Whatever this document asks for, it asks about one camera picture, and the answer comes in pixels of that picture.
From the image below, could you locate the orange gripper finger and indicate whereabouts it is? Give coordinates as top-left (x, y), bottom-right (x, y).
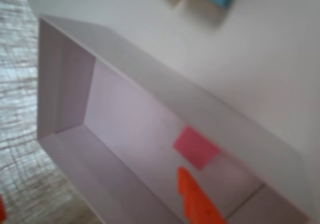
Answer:
top-left (176, 166), bottom-right (226, 224)
top-left (0, 193), bottom-right (7, 221)

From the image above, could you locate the pink foam cuboid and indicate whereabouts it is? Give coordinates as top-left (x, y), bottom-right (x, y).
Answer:
top-left (172, 126), bottom-right (223, 171)

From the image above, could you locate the white rectangular bin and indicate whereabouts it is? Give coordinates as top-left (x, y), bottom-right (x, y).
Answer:
top-left (36, 15), bottom-right (316, 224)

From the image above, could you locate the beige woven curtain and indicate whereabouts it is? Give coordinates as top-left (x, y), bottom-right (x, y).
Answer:
top-left (0, 0), bottom-right (101, 224)

